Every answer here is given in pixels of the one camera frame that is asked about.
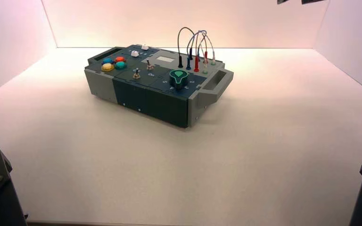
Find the black green rotary knob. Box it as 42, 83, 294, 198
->
169, 70, 189, 91

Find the red jumper cable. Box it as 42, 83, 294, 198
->
194, 32, 209, 73

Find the grey and teal control box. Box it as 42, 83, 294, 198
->
84, 44, 234, 129

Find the blue jumper cable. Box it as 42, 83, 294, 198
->
186, 30, 207, 71

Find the white jumper cable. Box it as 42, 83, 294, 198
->
198, 32, 216, 74

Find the black jumper cable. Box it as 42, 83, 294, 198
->
177, 26, 197, 69

